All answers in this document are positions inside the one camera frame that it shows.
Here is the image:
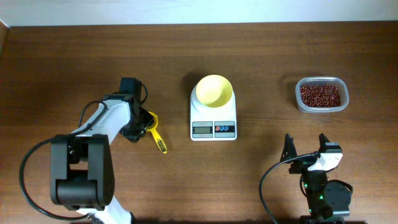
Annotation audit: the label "right black cable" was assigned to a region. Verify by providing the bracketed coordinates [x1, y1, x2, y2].
[258, 151, 321, 224]

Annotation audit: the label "black cable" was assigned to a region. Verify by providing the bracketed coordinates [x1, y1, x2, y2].
[258, 151, 321, 224]
[18, 100, 109, 222]

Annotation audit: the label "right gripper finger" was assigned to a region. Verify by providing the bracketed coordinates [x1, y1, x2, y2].
[318, 133, 330, 152]
[280, 133, 297, 163]

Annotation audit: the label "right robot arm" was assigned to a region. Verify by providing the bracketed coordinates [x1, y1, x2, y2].
[280, 134, 353, 223]

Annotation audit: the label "left black cable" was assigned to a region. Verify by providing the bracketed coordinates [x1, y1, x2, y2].
[18, 100, 109, 222]

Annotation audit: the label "red adzuki beans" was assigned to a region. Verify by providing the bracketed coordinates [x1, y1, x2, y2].
[299, 84, 341, 108]

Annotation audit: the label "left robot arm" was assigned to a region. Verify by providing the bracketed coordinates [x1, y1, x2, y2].
[50, 78, 154, 223]

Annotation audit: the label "pale yellow plastic bowl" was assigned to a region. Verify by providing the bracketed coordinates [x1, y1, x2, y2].
[195, 75, 233, 108]

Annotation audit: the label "yellow measuring scoop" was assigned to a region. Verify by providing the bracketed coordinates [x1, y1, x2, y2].
[147, 112, 168, 154]

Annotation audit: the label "clear plastic container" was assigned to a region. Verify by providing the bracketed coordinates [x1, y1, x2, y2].
[295, 77, 349, 113]

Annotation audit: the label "white digital kitchen scale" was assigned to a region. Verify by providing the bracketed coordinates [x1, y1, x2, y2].
[190, 85, 238, 141]

